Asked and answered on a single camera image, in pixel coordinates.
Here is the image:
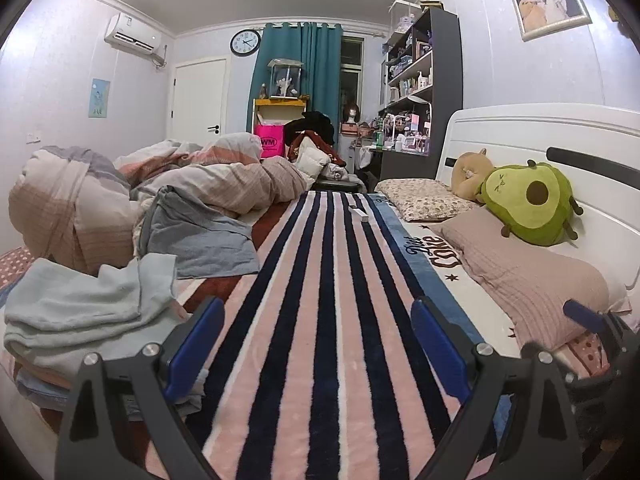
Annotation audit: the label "clear display box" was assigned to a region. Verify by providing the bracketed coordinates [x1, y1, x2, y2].
[387, 0, 423, 36]

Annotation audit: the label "white air conditioner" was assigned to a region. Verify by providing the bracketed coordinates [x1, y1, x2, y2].
[104, 12, 166, 56]

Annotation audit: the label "floral pillow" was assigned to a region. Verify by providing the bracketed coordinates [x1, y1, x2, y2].
[374, 177, 481, 222]

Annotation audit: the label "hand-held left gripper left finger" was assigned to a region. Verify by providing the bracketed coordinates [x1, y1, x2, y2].
[54, 296, 226, 480]

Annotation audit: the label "round wall clock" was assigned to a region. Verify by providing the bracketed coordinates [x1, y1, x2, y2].
[229, 29, 262, 57]

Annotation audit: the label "green avocado plush toy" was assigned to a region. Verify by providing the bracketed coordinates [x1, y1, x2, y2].
[481, 159, 585, 247]

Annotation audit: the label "glass display case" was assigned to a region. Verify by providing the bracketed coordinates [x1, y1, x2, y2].
[266, 58, 304, 100]

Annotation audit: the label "pink pillow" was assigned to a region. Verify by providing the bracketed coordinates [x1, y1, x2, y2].
[429, 207, 631, 351]

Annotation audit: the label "teal curtain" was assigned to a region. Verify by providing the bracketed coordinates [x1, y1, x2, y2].
[247, 21, 343, 161]

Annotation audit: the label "pink dotted cloth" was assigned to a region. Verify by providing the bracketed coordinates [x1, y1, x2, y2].
[564, 334, 612, 378]

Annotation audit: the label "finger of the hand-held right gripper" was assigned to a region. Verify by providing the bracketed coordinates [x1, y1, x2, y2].
[563, 299, 640, 348]
[567, 360, 633, 411]

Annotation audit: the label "brown plush toy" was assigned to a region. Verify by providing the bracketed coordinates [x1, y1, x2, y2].
[451, 148, 496, 204]

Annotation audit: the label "light blue pants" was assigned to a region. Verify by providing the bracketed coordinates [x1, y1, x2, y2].
[4, 252, 191, 366]

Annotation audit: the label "window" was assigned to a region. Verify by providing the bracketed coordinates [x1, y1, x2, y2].
[340, 37, 366, 111]

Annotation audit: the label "pink beige duvet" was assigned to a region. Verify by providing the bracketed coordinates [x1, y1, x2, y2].
[7, 132, 308, 276]

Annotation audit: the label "small wall poster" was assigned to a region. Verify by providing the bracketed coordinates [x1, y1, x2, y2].
[89, 78, 111, 119]

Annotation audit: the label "white door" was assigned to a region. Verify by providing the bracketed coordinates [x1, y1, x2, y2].
[171, 58, 228, 148]

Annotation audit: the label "bright pink bag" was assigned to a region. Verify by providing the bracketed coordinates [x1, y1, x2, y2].
[254, 121, 287, 160]

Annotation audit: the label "red dotted bed sheet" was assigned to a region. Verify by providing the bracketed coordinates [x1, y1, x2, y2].
[0, 247, 38, 291]

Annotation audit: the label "grey cloth garment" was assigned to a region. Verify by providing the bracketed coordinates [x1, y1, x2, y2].
[132, 185, 261, 280]

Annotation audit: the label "striped fleece blanket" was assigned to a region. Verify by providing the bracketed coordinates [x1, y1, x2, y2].
[125, 190, 521, 480]

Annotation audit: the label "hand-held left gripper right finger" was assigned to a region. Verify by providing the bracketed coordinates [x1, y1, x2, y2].
[410, 296, 585, 480]

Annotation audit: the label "yellow shelf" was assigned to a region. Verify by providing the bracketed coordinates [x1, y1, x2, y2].
[251, 97, 307, 133]

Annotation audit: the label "framed wall picture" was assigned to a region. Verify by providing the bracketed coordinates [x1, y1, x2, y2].
[510, 0, 593, 42]

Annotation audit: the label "white cushion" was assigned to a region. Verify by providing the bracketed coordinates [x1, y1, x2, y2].
[295, 137, 332, 191]

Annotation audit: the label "white bed headboard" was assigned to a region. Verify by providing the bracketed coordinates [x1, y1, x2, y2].
[434, 103, 640, 306]

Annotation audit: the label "dark grey shelf unit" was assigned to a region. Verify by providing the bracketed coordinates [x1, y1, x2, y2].
[377, 7, 463, 181]

